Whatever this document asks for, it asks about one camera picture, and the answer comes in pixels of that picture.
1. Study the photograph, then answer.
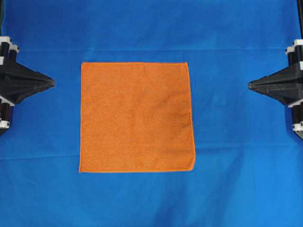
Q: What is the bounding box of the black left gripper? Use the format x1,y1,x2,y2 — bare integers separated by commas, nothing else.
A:
0,36,55,129

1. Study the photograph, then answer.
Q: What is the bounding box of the blue table cloth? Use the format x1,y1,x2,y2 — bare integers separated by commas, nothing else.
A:
0,0,303,227

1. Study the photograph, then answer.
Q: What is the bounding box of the orange towel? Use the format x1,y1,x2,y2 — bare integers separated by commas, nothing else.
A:
79,62,196,173

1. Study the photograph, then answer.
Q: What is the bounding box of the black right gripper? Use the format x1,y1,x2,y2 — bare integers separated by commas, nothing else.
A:
248,39,303,131

